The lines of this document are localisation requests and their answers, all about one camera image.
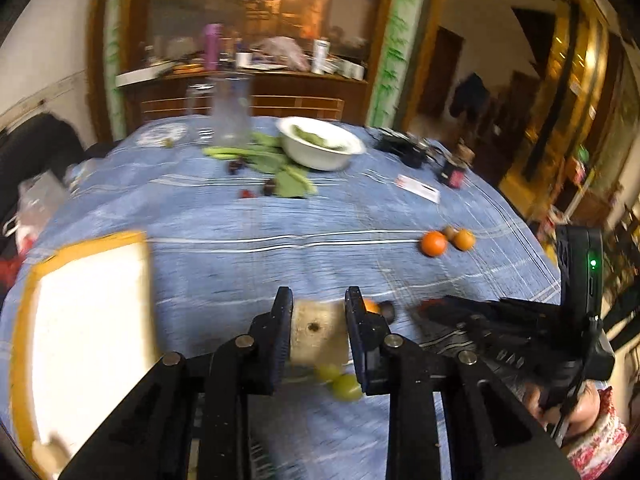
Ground wooden sideboard cabinet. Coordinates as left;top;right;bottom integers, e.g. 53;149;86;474
116;65;372;136

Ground white bowl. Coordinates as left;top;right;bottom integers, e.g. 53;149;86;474
275;116;367;172

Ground clear glass mug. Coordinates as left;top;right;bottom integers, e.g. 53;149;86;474
186;84;216;142

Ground pink plastic bag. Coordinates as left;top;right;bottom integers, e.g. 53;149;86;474
260;36;311;72

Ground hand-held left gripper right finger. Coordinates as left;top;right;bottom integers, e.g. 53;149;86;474
344;286;581;480

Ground yellow rimmed white tray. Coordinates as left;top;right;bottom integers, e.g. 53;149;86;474
10;230;163;480

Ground person's right hand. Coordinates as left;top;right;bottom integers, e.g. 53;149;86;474
522;380;603;443

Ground black charger with cables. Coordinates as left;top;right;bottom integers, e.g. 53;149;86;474
367;127;441;170

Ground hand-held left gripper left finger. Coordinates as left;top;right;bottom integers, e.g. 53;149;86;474
60;286;296;480

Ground green leafy vegetables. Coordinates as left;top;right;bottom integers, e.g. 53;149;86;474
202;132;319;199

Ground white card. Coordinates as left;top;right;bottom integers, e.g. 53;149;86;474
396;174;442;204

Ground white cups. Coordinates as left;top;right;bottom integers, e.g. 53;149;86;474
327;57;368;81

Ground black sofa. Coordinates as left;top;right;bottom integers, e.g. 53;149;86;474
0;111;87;241

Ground clear glass pitcher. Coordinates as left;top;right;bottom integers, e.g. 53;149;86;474
211;74;252;147

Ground beige cylinder chunk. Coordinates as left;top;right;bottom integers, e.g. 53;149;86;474
289;299;352;367

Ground white flat box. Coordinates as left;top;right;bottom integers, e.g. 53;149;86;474
116;67;166;87

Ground white bottle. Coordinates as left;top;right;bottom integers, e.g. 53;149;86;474
311;38;331;75

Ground red plastic bag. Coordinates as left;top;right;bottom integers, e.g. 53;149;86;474
0;255;28;293

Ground green leaves in bowl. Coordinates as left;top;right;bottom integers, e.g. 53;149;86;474
292;125;352;151

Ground dark hanging coat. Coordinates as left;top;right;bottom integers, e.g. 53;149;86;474
449;72;492;122

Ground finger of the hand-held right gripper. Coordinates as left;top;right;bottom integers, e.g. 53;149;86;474
412;295;565;333
457;327;583;406

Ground purple bottle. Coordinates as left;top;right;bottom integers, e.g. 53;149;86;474
202;23;224;72

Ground clear plastic bag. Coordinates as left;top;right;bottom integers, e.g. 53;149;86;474
2;169;72;256

